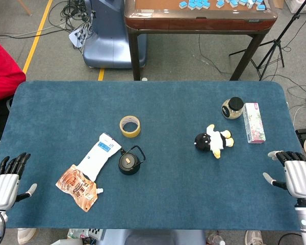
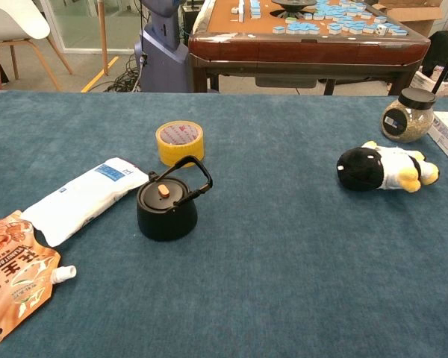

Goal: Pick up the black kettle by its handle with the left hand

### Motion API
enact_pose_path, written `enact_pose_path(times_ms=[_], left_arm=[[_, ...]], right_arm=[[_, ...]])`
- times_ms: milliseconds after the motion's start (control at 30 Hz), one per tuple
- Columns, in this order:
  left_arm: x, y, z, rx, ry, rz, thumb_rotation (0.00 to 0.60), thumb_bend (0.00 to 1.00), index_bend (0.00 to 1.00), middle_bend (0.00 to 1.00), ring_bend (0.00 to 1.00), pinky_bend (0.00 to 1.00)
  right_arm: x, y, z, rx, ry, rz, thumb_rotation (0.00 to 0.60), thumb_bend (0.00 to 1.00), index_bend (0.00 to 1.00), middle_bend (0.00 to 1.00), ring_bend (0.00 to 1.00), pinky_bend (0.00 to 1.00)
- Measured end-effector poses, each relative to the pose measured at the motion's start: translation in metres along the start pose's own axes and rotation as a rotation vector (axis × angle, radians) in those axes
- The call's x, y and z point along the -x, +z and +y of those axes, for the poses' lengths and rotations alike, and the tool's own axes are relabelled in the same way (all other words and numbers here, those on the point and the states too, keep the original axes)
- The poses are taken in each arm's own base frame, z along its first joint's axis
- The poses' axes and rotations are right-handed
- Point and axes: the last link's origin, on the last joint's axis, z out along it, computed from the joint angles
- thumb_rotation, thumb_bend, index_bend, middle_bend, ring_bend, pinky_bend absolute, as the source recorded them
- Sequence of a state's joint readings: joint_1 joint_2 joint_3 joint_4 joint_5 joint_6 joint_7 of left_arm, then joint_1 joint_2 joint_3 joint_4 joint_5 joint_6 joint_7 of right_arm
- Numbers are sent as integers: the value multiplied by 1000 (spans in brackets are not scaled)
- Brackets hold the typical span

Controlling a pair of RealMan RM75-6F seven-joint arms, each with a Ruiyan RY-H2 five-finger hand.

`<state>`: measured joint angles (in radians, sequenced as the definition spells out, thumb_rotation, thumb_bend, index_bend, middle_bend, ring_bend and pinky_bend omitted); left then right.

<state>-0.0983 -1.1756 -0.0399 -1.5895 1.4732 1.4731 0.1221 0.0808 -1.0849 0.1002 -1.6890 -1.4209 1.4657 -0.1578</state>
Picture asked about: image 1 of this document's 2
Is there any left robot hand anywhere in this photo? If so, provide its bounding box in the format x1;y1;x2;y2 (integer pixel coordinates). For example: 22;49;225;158
0;152;38;211

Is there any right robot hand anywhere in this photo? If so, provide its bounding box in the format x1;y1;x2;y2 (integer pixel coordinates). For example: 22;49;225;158
262;150;306;200

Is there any small black teapot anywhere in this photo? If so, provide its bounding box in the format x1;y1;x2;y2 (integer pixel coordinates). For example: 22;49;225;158
118;145;146;176

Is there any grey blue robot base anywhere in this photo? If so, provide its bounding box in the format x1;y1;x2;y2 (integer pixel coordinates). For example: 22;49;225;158
96;229;206;245

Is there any white shoe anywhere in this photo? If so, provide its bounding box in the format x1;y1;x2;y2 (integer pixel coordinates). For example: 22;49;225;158
17;228;38;245

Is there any white floral carton box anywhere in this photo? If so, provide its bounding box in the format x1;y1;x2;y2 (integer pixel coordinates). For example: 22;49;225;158
243;103;266;144

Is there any beige sneaker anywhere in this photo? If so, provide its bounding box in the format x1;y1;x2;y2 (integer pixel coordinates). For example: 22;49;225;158
244;230;265;245

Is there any orange spouted drink pouch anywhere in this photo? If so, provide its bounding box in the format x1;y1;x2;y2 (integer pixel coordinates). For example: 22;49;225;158
55;164;104;213

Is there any black white penguin plush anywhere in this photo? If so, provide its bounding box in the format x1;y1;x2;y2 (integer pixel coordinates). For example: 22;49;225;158
194;124;235;159

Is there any glass jar black lid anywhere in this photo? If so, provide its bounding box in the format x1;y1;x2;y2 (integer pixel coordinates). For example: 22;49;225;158
221;96;245;120

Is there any white pouch blue label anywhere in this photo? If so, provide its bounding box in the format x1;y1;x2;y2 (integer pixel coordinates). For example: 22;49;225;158
76;132;122;182

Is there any clear plastic bottle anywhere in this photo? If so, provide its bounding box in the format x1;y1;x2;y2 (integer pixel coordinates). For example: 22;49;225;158
206;231;226;245

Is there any checkerboard calibration card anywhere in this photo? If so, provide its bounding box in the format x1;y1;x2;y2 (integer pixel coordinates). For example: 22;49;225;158
88;228;104;240

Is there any person in red sweater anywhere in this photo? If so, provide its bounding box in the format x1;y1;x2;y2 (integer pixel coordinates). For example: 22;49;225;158
0;35;27;104

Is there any blue felt table cover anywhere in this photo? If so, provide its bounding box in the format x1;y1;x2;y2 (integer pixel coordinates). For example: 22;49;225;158
0;81;306;232

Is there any black tripod stand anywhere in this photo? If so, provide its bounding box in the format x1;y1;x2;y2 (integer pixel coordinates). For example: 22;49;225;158
228;0;306;82

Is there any yellow tape roll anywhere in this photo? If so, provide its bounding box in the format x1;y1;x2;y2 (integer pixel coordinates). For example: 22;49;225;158
119;115;141;139

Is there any white power strip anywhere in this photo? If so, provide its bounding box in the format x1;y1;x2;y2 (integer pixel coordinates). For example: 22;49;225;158
68;25;92;48

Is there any white cardboard box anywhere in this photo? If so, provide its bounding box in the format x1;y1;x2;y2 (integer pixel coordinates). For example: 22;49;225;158
287;0;306;14

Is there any wooden chair leg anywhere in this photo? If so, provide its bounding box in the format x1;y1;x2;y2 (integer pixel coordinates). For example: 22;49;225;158
16;0;32;16

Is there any brown mahjong table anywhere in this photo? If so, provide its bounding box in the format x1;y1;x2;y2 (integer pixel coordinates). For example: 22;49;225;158
124;0;278;82

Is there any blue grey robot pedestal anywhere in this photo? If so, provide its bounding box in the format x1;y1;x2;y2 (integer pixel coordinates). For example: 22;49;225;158
83;0;147;69

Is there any black floor cable bundle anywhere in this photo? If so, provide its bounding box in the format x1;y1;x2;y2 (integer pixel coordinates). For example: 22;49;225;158
48;0;95;52

